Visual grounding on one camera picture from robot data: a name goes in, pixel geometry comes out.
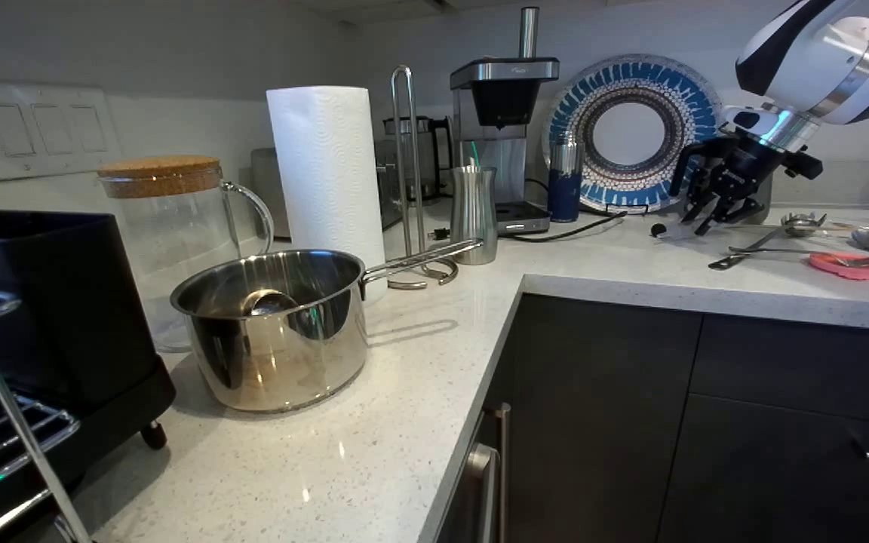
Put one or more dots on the long steel serving fork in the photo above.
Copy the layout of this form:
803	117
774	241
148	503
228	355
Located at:
808	224

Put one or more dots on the steel and black coffee maker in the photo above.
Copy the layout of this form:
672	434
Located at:
503	100

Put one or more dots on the white paper towel roll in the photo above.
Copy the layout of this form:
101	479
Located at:
325	170

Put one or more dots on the blue patterned decorative plate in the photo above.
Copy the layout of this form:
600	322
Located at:
692	109

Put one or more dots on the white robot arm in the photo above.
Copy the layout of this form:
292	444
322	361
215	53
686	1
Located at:
836	60

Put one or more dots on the glass jar with cork lid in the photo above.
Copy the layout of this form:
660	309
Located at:
168	231

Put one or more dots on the black toaster oven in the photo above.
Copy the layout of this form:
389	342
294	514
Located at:
61	322

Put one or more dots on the dark blue bottle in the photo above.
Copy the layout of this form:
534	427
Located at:
564	191

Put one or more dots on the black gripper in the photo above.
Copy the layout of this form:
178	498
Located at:
755	168

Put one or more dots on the stainless steel saucepan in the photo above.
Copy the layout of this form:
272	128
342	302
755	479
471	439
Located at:
286	364

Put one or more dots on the chrome loop stand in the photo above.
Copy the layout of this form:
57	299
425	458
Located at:
417	181

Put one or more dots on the small steel shaker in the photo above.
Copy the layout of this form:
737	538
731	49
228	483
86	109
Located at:
474	212

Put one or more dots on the white wall switch plate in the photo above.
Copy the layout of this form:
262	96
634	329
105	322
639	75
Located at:
38	131

